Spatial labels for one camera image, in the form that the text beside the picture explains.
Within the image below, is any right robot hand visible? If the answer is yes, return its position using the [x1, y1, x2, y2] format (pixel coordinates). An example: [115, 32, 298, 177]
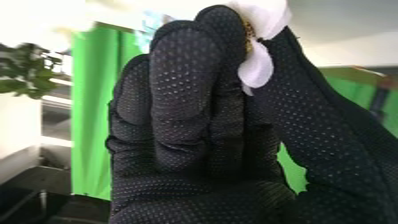
[106, 4, 398, 224]

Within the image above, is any white flower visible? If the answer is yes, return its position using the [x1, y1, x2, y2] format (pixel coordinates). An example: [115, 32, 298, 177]
[226, 0, 296, 98]

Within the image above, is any green plant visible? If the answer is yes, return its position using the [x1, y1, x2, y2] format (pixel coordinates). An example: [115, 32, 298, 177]
[0, 42, 67, 100]

